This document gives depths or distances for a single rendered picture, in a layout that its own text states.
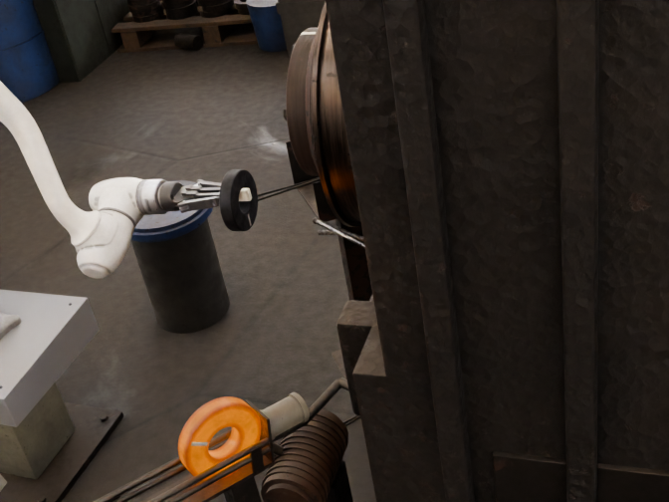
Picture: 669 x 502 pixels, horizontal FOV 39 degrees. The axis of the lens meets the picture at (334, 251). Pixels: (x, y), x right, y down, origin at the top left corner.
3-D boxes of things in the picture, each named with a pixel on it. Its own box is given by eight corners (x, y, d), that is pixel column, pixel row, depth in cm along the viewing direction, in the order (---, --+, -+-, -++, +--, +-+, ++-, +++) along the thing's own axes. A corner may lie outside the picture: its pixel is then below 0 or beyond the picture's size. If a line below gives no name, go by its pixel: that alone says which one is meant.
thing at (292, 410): (311, 426, 176) (309, 401, 173) (271, 448, 172) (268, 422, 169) (293, 410, 180) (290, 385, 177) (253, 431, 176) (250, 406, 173)
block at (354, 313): (413, 394, 190) (399, 300, 177) (403, 422, 184) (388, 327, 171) (362, 389, 193) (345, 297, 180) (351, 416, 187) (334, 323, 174)
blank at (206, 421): (246, 480, 173) (236, 470, 175) (273, 404, 170) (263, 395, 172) (174, 483, 162) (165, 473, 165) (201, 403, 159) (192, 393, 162)
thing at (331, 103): (427, 151, 207) (403, -64, 181) (370, 277, 170) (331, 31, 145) (398, 150, 209) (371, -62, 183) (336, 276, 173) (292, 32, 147)
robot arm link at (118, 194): (160, 194, 249) (144, 234, 242) (111, 195, 254) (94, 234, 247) (142, 167, 241) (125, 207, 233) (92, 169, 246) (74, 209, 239)
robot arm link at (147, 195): (143, 221, 241) (163, 221, 239) (132, 190, 236) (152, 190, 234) (158, 202, 248) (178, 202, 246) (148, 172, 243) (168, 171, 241)
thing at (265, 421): (275, 463, 173) (269, 418, 167) (273, 465, 173) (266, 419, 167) (253, 443, 178) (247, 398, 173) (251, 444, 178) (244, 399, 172)
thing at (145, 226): (253, 285, 330) (226, 178, 306) (217, 344, 305) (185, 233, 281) (171, 280, 340) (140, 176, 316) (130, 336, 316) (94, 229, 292)
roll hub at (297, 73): (365, 132, 197) (345, 4, 182) (325, 203, 176) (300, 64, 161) (339, 132, 199) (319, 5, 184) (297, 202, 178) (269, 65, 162)
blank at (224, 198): (251, 158, 236) (239, 159, 237) (225, 184, 223) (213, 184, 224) (263, 214, 243) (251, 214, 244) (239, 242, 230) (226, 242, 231)
